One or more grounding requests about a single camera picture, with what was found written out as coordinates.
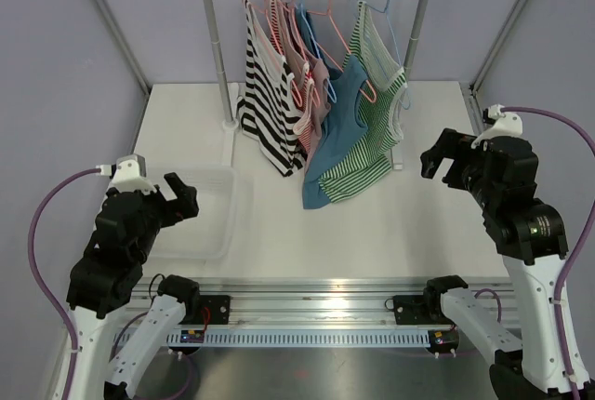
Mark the green striped tank top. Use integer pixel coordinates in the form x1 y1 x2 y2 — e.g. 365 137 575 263
319 0 407 203

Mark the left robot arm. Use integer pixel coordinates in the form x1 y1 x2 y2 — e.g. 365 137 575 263
64 172 201 399

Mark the light blue wire hanger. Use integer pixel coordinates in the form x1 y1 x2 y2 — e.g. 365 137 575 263
348 0 412 112

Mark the white slotted cable duct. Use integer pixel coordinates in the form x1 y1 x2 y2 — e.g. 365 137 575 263
165 329 430 348

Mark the red striped tank top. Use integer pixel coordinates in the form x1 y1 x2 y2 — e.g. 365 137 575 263
268 2 314 153

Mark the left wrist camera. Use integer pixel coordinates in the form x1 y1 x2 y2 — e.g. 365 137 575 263
96 153 157 194

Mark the blue tank top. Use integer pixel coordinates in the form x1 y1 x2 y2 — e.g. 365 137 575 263
295 7 370 211

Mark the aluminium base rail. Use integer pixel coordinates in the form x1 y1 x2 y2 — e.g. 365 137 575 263
115 276 526 331

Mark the mauve pink tank top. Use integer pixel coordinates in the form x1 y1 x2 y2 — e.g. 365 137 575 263
281 5 331 167

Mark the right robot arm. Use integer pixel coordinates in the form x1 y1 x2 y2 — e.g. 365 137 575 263
420 128 594 399

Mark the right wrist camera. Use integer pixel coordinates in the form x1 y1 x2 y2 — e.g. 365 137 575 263
470 104 523 149

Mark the black white striped tank top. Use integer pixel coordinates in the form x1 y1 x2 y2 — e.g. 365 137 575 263
237 0 306 177

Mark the white plastic basket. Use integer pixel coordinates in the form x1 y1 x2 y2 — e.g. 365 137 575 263
148 165 238 260

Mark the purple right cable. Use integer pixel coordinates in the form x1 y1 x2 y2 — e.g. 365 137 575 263
503 106 595 400

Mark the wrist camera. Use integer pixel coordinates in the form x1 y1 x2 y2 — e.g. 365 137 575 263
96 153 157 194
470 104 523 149

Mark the pink wire hanger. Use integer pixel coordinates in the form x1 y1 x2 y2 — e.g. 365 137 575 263
311 0 377 104
269 0 320 111
244 0 298 110

